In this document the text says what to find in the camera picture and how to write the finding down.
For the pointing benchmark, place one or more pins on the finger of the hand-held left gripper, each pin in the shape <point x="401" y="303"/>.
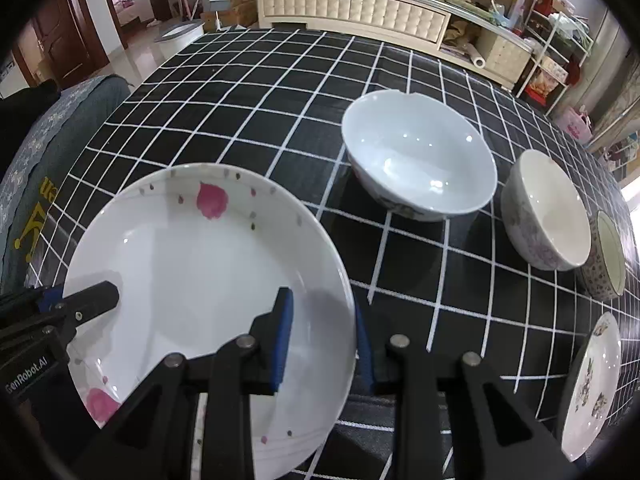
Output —
<point x="92" y="300"/>
<point x="50" y="298"/>

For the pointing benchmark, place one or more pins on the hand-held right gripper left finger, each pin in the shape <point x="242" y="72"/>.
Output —
<point x="283" y="340"/>

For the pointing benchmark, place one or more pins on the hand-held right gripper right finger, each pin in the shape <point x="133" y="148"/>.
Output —
<point x="364" y="355"/>

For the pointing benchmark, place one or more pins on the white plate with pink petals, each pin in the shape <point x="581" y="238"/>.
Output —
<point x="200" y="270"/>

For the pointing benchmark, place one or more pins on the large white bowl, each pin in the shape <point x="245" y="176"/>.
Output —
<point x="415" y="160"/>

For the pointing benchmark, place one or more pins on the white plate with brown flowers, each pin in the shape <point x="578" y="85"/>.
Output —
<point x="595" y="390"/>

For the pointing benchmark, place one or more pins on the cream bowl with purple flowers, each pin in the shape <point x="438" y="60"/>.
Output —
<point x="550" y="210"/>

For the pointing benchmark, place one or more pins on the small blue patterned bowl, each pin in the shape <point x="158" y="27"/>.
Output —
<point x="612" y="255"/>

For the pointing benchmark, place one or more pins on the blue patterned sofa cover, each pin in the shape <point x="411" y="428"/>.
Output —
<point x="45" y="160"/>

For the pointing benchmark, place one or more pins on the black cloth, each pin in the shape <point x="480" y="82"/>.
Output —
<point x="25" y="110"/>

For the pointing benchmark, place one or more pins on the black white checked tablecloth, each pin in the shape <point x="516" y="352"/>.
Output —
<point x="280" y="125"/>

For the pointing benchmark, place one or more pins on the brown wooden door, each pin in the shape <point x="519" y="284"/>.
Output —
<point x="65" y="35"/>

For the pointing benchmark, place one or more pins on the grey round stool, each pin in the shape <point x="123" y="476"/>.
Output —
<point x="179" y="35"/>

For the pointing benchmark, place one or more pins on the pink bag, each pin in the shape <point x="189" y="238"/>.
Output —
<point x="575" y="127"/>

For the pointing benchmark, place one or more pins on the white paper roll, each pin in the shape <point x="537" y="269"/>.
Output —
<point x="476" y="56"/>

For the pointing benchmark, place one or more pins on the cardboard box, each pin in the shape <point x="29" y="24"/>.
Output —
<point x="235" y="14"/>

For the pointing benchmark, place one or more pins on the cream tufted cabinet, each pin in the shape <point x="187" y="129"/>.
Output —
<point x="350" y="10"/>

